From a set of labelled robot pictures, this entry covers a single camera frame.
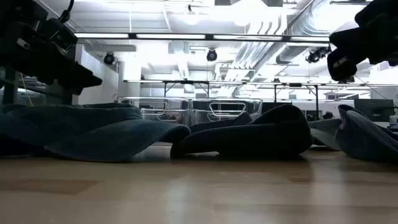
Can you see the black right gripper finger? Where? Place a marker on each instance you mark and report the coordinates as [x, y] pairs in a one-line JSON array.
[[348, 39]]

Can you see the black monitor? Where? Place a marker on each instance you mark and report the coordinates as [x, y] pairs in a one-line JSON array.
[[373, 109]]

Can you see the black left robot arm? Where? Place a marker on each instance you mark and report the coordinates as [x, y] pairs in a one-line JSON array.
[[18, 7]]

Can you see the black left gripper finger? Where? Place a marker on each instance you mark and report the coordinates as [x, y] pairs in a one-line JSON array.
[[81, 77], [70, 87]]

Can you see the blue denim cap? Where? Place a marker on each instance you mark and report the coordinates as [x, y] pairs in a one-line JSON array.
[[325, 132], [62, 113], [363, 140], [118, 140], [264, 137]]

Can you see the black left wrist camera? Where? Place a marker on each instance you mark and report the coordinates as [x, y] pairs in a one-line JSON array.
[[60, 35]]

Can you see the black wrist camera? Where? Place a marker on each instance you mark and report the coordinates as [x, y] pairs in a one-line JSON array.
[[60, 35], [340, 67]]

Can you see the white bottle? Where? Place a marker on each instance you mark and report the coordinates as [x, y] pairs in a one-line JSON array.
[[393, 121]]

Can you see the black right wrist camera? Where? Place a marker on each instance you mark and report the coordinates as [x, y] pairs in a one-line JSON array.
[[340, 67]]

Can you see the background rig frame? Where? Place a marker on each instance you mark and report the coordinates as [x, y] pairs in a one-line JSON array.
[[186, 82]]

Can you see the clear plastic bin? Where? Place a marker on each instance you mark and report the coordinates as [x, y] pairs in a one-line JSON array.
[[155, 107], [202, 112]]

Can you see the overhead LED light bar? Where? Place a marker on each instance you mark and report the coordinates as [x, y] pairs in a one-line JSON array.
[[171, 36]]

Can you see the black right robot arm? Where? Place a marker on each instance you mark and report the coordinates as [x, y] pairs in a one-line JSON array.
[[379, 12]]

